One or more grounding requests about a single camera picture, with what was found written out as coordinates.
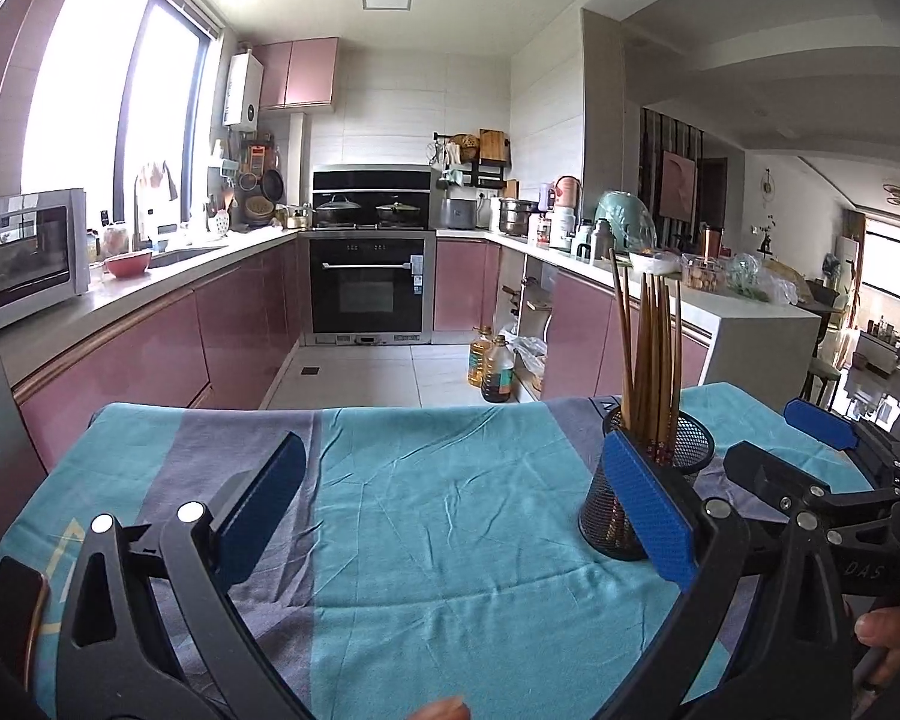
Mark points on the bundle of wooden chopsticks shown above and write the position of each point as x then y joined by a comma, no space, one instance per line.
649,360

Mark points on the teal and grey tablecloth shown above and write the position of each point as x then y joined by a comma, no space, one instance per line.
457,540

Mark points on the silver microwave oven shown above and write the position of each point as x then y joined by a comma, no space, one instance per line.
30,255

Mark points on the silver rice cooker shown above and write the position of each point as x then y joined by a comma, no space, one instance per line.
460,214

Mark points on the person's left hand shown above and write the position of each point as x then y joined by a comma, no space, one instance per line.
439,710

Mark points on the dark sauce bottle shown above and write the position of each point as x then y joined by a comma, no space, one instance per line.
499,375

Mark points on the plastic bag of greens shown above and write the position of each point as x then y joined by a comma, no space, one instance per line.
761,281

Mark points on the kitchen window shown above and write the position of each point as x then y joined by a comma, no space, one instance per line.
82,90

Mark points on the pink wall cabinet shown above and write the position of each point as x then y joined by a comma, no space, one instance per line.
300,75

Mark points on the clear food container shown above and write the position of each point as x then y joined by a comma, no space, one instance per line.
701,275

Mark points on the woven bamboo basket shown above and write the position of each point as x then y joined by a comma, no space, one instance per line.
257,210

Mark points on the dark smartphone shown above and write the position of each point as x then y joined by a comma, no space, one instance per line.
11,607

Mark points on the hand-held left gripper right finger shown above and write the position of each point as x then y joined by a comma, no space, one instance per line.
649,510

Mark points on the black built-in oven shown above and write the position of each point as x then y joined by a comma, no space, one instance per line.
367,292

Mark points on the black frying pan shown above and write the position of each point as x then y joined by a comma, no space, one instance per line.
273,186

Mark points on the white bowl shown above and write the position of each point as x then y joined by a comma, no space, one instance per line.
654,262

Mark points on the pink bowl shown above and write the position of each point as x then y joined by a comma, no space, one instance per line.
127,264

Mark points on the wooden cutting board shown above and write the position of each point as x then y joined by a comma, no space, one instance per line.
495,146

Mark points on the steel stock pot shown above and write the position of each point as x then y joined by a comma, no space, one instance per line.
517,217

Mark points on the black wall rack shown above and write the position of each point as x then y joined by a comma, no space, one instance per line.
469,176

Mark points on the black integrated stove hood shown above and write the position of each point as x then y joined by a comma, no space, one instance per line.
371,180

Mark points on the pink base cabinets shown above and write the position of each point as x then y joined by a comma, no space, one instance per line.
577,322
142,360

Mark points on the black pot with glass lid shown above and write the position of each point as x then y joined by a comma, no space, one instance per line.
397,212
337,210

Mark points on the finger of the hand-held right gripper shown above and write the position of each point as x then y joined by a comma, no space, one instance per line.
821,424
765,476

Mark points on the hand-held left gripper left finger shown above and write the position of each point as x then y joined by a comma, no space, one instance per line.
262,510

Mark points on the teal countertop appliance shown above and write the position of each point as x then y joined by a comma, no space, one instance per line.
626,217

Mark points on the copper tumbler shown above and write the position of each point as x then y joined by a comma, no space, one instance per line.
712,242

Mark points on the person's right hand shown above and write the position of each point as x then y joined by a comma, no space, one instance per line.
896,626

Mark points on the pink kettle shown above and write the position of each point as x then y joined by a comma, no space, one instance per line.
568,193

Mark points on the black mesh utensil holder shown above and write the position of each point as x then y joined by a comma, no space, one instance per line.
694,450

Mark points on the white water heater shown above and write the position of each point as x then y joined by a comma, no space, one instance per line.
242,90

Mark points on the clear plastic floor bag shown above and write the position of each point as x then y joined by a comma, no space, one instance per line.
529,367

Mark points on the dark thermos bottle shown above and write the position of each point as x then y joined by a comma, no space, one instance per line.
602,240

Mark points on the framed wall picture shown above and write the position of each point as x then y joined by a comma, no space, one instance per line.
679,184

